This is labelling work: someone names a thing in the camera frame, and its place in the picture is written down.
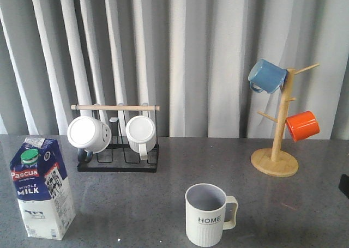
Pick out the white ribbed mug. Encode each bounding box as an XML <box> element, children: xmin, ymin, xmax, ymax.
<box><xmin>126</xmin><ymin>116</ymin><xmax>156</xmax><ymax>160</ymax></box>

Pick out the white smiley face mug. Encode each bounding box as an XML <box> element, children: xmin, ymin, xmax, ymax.
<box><xmin>67</xmin><ymin>116</ymin><xmax>112</xmax><ymax>163</ymax></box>

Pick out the cream HOME mug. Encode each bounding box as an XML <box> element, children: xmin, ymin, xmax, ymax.
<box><xmin>185</xmin><ymin>183</ymin><xmax>238</xmax><ymax>247</ymax></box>

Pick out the grey pleated curtain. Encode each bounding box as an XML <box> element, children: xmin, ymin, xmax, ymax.
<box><xmin>1</xmin><ymin>0</ymin><xmax>348</xmax><ymax>139</ymax></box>

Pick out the black object at right edge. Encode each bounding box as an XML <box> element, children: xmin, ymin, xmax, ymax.
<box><xmin>338</xmin><ymin>174</ymin><xmax>349</xmax><ymax>198</ymax></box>

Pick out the black wire mug rack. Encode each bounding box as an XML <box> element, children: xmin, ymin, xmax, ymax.
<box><xmin>71</xmin><ymin>104</ymin><xmax>160</xmax><ymax>172</ymax></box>

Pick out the wooden mug tree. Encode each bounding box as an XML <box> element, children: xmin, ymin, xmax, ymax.
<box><xmin>251</xmin><ymin>63</ymin><xmax>320</xmax><ymax>177</ymax></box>

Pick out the blue white milk carton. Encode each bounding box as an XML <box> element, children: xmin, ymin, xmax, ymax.
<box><xmin>10</xmin><ymin>137</ymin><xmax>76</xmax><ymax>240</ymax></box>

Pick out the blue enamel mug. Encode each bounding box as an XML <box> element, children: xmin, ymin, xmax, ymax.
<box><xmin>248</xmin><ymin>59</ymin><xmax>287</xmax><ymax>94</ymax></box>

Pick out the orange enamel mug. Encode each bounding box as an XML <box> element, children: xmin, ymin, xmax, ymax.
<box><xmin>286</xmin><ymin>111</ymin><xmax>320</xmax><ymax>142</ymax></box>

